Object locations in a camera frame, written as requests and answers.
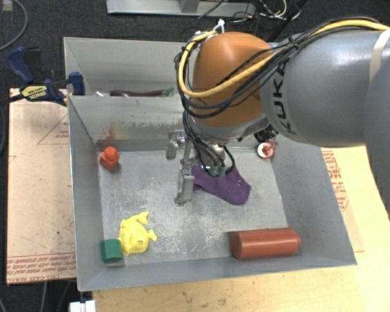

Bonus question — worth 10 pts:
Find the purple cloth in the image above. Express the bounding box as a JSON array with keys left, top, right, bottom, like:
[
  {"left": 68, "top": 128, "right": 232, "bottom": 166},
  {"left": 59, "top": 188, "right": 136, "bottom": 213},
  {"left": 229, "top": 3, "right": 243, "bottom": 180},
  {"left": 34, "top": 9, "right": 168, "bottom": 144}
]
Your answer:
[{"left": 190, "top": 164, "right": 252, "bottom": 206}]

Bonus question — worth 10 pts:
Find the yellow toy fish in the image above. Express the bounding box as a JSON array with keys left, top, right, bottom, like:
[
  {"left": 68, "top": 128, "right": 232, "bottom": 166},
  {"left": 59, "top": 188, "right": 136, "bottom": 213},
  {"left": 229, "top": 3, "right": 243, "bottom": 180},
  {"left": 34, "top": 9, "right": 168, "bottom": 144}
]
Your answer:
[{"left": 117, "top": 211, "right": 157, "bottom": 257}]

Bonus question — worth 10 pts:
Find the grey metal bin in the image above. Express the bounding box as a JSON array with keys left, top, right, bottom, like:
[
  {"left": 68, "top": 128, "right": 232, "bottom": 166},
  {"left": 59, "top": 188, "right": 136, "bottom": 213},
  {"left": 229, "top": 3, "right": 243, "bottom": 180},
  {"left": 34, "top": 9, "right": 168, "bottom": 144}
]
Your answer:
[{"left": 63, "top": 36, "right": 358, "bottom": 293}]

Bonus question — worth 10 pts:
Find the red toy figure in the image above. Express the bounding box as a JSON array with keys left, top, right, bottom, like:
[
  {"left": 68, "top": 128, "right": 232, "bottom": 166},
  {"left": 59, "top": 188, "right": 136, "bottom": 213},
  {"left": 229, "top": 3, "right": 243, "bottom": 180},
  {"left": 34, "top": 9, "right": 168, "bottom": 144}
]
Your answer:
[{"left": 99, "top": 146, "right": 121, "bottom": 172}]

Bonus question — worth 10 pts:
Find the red-brown cylinder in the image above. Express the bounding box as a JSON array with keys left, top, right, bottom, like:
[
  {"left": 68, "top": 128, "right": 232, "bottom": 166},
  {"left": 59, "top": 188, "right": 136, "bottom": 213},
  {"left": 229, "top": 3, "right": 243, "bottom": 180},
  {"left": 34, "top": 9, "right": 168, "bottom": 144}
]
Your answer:
[{"left": 230, "top": 227, "right": 302, "bottom": 260}]

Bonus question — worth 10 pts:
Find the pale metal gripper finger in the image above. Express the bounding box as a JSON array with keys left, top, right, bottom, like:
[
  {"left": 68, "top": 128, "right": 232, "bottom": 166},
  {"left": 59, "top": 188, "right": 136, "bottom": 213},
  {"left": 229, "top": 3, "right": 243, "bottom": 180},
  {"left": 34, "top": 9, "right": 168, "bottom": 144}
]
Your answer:
[
  {"left": 174, "top": 175, "right": 187, "bottom": 207},
  {"left": 181, "top": 174, "right": 196, "bottom": 202}
]

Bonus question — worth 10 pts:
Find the green block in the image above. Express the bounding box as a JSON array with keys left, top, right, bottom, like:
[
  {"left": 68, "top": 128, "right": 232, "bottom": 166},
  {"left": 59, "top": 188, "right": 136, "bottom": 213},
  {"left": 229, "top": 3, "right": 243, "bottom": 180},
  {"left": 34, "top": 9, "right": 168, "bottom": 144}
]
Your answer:
[{"left": 100, "top": 239, "right": 124, "bottom": 264}]

